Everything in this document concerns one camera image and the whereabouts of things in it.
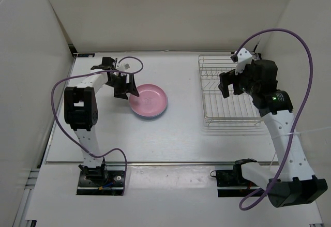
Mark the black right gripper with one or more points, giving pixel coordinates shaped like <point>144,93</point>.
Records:
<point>227,79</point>

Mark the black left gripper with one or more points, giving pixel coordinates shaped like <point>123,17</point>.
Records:
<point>126,88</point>

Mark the pink plate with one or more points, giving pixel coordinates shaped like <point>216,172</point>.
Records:
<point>146,90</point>

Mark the blue plate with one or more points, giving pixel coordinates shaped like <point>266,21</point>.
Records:
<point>155,117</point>

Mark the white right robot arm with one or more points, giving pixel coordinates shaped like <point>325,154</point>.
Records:
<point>295,182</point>

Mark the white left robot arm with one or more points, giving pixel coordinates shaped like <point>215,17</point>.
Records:
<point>81,112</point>

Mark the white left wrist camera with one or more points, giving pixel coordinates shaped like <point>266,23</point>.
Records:
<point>122,69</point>

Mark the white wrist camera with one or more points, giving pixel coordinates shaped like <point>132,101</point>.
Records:
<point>242,57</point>
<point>122,69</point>

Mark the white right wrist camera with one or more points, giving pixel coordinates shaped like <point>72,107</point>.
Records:
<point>242,57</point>

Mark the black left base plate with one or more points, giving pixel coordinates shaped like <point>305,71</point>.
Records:
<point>112,185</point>

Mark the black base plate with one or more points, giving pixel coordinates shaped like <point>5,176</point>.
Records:
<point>112,185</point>
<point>229,187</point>

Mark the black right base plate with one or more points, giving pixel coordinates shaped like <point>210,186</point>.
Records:
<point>229,187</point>

